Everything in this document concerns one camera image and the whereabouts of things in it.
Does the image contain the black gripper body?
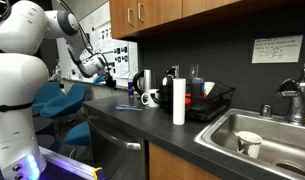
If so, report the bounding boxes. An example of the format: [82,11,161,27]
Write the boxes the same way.
[104,72,115,85]

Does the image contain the purple pump bottle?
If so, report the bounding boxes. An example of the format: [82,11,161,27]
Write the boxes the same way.
[127,81,135,98]

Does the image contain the research poster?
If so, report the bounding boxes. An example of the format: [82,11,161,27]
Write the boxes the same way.
[91,22,130,80]

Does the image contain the blue plastic utensil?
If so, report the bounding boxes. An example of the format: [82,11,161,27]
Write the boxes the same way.
[115,105,144,112]

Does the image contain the steel electric kettle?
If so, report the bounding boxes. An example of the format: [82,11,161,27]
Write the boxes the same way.
[132,68,153,98]

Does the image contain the clear plastic utensil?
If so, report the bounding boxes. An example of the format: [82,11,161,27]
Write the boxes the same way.
[118,103,150,110]

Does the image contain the whiteboard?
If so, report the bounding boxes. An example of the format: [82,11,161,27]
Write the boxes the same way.
[56,1,139,90]

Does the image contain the white mug with black print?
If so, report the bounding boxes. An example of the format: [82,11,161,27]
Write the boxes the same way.
[140,88,161,108]

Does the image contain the blue shell chair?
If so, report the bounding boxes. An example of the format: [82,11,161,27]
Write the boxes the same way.
[62,120,91,148]
[41,83,88,118]
[30,81,65,116]

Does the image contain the white paper towel roll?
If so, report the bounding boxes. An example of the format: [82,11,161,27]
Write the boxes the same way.
[172,78,187,126]

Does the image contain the stainless steel dishwasher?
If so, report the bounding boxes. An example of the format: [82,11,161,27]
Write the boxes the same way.
[86,113,146,180]

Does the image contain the wooden upper cabinets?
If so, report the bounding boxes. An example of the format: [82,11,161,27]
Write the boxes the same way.
[108,0,243,40]

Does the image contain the white bowl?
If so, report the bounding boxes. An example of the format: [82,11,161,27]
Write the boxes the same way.
[203,80,216,96]

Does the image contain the wooden lower cabinet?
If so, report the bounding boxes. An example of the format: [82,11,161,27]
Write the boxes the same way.
[148,141,223,180]

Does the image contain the black dish rack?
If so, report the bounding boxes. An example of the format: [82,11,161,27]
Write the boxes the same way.
[158,81,236,122]

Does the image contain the white cup with checker band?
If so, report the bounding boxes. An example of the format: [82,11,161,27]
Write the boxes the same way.
[236,130,264,159]

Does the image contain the white paper note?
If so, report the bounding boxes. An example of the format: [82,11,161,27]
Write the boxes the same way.
[251,34,304,64]

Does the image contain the stainless steel sink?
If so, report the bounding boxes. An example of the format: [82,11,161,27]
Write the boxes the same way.
[194,107,305,180]

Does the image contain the chrome faucet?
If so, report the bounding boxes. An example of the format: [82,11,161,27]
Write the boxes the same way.
[274,62,305,126]

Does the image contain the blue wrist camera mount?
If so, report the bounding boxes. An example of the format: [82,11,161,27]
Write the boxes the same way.
[93,75,106,84]

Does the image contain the metal cabinet handle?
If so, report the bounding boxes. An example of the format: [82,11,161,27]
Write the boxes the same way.
[126,7,134,27]
[137,2,145,23]

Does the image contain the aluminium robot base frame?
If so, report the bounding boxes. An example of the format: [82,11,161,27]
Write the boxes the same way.
[38,146,107,180]

